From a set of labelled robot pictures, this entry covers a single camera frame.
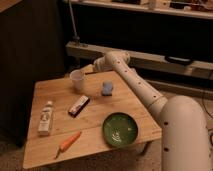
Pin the white bottle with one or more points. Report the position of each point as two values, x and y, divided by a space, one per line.
46 119

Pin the orange carrot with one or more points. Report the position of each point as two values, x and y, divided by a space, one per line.
67 143

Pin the black object on shelf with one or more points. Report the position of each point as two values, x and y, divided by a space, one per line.
179 61

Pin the dark chocolate bar box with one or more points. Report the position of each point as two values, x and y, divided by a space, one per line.
78 106

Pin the lower wooden shelf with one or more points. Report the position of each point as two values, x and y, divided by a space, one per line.
141 60

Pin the metal stand pole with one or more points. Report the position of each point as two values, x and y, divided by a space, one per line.
75 37

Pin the blue sponge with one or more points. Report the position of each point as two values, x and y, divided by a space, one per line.
107 89

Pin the wooden folding table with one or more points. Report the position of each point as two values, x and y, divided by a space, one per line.
40 151

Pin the upper wooden shelf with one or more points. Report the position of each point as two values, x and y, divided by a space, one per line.
143 8

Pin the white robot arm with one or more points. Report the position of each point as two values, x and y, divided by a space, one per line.
185 138

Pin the wooden shelf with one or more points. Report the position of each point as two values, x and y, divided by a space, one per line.
141 60
143 8

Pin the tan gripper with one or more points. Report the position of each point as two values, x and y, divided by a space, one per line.
89 69

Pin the green ceramic bowl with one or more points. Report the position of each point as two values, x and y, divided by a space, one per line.
119 130

